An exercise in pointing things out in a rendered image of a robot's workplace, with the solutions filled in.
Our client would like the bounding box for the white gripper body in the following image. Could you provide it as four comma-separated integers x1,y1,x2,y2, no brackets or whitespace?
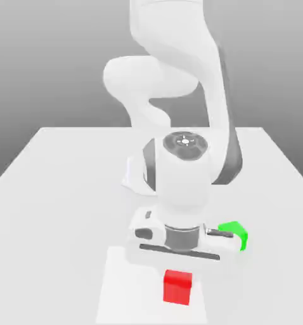
124,240,234,270

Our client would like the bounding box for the small red cube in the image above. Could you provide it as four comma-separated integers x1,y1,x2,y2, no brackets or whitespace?
162,269,193,306

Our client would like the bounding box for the small green cube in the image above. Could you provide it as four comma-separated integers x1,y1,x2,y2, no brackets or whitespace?
217,220,249,253

